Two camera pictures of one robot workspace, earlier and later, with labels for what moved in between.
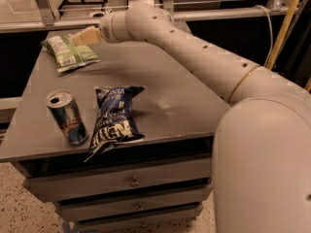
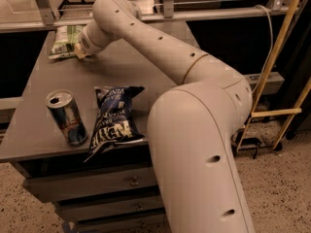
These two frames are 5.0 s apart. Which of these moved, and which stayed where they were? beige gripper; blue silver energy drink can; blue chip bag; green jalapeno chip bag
Moved: beige gripper; green jalapeno chip bag
Stayed: blue chip bag; blue silver energy drink can
